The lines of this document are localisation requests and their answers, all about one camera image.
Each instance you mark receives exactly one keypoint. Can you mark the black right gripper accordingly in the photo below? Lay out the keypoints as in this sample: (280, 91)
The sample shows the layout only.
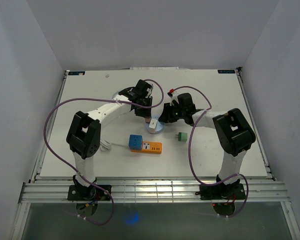
(166, 116)

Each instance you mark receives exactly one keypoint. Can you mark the orange power strip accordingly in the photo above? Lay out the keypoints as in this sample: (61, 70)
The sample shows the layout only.
(150, 148)

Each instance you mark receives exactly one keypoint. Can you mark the green usb charger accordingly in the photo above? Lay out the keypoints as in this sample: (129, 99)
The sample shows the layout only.
(182, 136)

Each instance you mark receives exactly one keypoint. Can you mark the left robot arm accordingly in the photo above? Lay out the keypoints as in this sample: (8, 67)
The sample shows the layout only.
(84, 135)

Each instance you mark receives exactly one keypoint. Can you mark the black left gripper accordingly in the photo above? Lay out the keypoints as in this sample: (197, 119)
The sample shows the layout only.
(146, 113)

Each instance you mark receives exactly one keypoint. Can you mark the aluminium frame rail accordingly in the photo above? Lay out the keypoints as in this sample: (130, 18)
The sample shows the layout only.
(147, 191)

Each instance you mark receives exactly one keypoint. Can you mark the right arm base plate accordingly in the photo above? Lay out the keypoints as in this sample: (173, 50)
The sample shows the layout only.
(222, 192)

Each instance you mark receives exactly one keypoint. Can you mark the blue cube socket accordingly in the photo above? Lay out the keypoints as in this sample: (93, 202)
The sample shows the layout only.
(135, 142)

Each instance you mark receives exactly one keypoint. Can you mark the round light blue socket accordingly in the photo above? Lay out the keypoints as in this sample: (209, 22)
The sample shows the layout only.
(160, 126)

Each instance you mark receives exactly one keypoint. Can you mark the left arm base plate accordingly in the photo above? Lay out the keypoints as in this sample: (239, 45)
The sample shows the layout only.
(82, 193)

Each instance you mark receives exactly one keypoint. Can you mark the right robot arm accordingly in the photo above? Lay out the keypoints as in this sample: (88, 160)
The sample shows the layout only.
(235, 136)

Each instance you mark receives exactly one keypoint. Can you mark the white usb charger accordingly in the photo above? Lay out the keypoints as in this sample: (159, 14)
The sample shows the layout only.
(152, 126)

